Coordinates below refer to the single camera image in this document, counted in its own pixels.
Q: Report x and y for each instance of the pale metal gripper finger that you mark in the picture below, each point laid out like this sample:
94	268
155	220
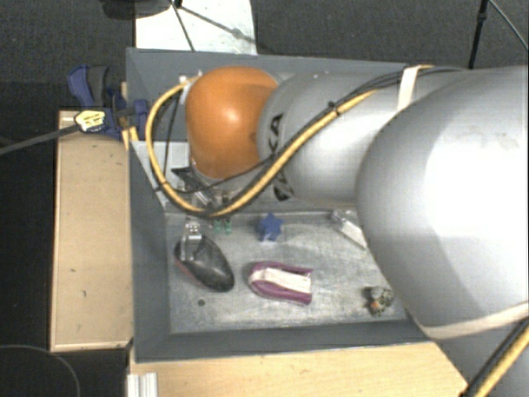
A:
191	242

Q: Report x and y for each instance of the black oval computer mouse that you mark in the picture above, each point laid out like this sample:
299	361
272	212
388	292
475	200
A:
208	269

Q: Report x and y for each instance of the blue star-shaped toy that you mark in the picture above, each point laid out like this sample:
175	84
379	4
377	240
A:
270	226

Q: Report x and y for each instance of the pale wood flat board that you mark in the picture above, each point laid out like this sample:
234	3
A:
93	242

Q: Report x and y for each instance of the purple and white pouch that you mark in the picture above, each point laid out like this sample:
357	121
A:
281	283

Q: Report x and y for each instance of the grey metal bin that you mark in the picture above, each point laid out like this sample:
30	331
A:
330	271

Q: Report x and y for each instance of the small green-brown toy animal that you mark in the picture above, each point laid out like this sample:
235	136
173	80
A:
378	300

